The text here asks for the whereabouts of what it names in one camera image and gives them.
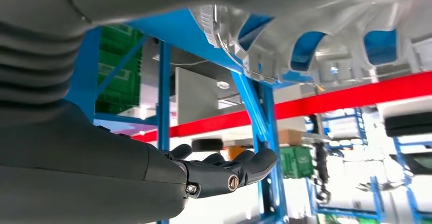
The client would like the blue metal shelf rack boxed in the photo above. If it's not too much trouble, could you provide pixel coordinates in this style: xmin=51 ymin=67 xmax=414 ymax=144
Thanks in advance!
xmin=64 ymin=8 xmax=398 ymax=224
xmin=94 ymin=35 xmax=157 ymax=126

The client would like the brown cardboard box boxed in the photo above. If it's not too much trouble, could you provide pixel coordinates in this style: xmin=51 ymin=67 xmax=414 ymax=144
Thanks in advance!
xmin=278 ymin=129 xmax=305 ymax=146

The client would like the green plastic crate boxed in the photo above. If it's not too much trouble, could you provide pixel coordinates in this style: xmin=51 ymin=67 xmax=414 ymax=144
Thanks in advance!
xmin=99 ymin=25 xmax=145 ymax=53
xmin=279 ymin=146 xmax=314 ymax=179
xmin=95 ymin=52 xmax=143 ymax=115

